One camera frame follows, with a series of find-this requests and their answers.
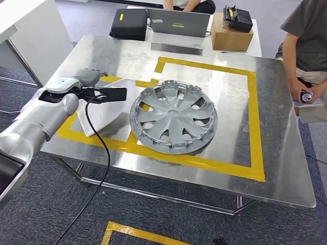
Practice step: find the person's hand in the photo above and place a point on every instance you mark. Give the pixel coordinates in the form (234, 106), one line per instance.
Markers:
(296, 88)
(319, 94)

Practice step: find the brown cardboard box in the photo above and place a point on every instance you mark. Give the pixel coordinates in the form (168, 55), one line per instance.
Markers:
(227, 40)

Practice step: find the black hard case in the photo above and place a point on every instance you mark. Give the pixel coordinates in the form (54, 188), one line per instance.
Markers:
(130, 25)

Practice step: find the white curved plastic car part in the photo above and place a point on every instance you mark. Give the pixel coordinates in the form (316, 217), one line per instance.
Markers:
(107, 116)

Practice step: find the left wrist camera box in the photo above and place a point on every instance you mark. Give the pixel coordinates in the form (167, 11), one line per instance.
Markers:
(115, 94)

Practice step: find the black handheld device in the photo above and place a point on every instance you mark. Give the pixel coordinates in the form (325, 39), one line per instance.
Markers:
(241, 21)

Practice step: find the drink can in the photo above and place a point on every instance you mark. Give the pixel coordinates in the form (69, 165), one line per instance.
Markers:
(306, 97)

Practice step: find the grey laptop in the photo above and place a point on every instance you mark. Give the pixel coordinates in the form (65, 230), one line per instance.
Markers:
(178, 20)

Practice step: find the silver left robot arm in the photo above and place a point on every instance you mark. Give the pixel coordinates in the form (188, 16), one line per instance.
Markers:
(30, 125)

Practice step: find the grey plastic wheel cover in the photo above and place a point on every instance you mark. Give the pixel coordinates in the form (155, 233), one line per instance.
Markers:
(174, 118)

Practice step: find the steel workbench table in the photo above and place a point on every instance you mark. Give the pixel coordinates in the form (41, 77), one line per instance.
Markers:
(281, 135)

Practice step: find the pale metal side table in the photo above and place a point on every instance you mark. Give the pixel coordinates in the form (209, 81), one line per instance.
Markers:
(38, 40)

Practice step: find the person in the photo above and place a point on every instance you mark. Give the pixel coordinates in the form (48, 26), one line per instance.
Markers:
(202, 6)
(306, 40)

